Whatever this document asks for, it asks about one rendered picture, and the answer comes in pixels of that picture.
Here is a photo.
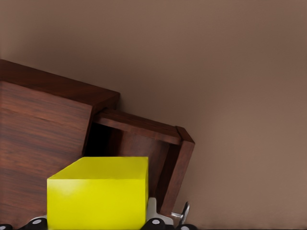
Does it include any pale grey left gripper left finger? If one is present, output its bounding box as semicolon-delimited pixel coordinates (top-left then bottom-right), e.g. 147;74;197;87
20;215;48;230

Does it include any dark wooden drawer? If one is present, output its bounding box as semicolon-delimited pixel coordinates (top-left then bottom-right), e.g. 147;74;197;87
83;108;196;222

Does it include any dark wooden drawer cabinet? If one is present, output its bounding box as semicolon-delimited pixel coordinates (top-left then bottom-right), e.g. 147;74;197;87
0;59;121;230

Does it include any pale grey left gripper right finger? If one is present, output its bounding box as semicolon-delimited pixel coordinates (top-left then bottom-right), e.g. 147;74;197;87
141;197;174;230

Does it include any yellow square block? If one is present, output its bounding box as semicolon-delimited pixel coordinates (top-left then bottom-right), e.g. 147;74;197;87
47;156;150;230

